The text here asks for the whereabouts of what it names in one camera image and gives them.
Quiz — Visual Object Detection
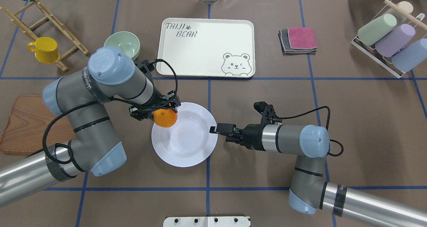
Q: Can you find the grey cloth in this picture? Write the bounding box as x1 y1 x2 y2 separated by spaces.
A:
279 28 318 54

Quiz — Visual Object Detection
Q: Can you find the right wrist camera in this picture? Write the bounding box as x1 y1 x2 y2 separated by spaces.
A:
253 101 282 125

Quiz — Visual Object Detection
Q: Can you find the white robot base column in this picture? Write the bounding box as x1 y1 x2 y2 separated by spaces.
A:
163 216 251 227

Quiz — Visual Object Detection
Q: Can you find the orange fruit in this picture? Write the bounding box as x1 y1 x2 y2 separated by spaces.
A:
153 109 177 128

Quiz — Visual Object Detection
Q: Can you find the green ceramic bowl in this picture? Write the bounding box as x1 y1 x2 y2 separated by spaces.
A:
103 31 140 61

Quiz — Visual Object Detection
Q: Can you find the wooden cutting board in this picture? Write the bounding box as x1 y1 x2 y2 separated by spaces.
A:
1 94 56 155

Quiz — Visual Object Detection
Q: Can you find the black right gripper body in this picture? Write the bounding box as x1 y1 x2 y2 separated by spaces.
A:
236 124 267 151

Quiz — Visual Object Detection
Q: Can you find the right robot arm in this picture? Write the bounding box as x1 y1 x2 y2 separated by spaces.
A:
209 123 427 227

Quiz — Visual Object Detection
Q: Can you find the blue tumbler cup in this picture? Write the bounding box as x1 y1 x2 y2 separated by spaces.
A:
392 38 427 72

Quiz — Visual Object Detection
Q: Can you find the yellow mug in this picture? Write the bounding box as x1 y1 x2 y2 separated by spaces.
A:
27 37 60 64

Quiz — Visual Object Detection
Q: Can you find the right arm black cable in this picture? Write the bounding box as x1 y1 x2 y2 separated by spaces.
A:
277 106 344 157

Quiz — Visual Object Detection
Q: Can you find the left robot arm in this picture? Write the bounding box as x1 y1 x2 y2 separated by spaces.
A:
0 46 180 207

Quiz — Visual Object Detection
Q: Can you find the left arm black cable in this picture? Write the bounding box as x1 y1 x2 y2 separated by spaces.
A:
42 58 179 165

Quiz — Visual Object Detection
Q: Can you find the cream bear tray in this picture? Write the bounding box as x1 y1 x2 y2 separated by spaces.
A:
156 18 255 78

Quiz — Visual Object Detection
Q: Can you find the wooden cup rack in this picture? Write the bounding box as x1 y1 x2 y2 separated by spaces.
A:
0 0 90 72

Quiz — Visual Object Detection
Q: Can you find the beige tumbler cup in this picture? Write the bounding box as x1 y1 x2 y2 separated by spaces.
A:
396 1 414 15

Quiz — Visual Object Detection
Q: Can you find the green tumbler cup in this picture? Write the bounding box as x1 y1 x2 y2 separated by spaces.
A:
357 14 397 46

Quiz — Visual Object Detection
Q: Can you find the purple tumbler cup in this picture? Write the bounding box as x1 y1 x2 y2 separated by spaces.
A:
375 24 416 57

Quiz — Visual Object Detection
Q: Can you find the white wire cup rack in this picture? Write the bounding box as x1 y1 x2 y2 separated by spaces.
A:
351 0 427 78

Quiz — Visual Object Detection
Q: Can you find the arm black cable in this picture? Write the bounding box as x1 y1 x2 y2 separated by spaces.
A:
42 58 179 165
277 106 344 157

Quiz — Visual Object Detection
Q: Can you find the pink cloth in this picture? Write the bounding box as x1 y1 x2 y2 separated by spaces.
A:
287 27 318 50

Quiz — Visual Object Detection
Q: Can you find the white round plate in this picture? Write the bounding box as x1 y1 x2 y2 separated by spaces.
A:
151 102 218 167

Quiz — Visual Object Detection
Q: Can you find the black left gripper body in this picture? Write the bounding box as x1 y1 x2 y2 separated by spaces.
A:
129 90 166 112

